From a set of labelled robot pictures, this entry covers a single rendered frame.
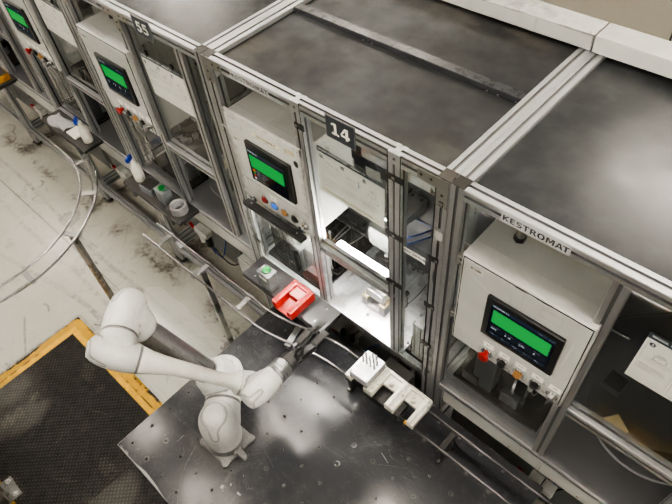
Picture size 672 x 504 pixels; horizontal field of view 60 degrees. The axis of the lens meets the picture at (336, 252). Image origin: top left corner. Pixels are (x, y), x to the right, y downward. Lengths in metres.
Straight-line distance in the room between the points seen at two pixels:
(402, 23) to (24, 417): 3.07
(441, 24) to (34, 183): 3.95
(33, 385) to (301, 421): 1.98
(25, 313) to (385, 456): 2.80
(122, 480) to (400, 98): 2.57
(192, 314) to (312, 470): 1.71
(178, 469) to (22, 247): 2.68
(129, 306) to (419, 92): 1.27
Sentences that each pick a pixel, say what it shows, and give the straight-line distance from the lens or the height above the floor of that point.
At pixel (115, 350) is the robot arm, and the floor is 1.45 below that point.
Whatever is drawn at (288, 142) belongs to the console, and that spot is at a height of 1.82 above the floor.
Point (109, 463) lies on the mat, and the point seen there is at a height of 0.01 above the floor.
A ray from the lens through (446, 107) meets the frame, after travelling 1.91.
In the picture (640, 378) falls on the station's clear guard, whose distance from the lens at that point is 1.79.
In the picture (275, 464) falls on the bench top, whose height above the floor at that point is 0.68.
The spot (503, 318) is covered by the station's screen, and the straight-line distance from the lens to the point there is 1.82.
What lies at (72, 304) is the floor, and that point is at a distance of 4.39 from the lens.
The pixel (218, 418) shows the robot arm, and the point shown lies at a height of 0.95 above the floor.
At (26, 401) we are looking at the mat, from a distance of 4.09.
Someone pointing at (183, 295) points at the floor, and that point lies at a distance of 4.10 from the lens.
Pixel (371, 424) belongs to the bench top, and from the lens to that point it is 2.68.
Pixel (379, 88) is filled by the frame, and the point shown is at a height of 2.01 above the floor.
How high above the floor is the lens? 3.15
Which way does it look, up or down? 50 degrees down
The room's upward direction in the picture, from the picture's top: 7 degrees counter-clockwise
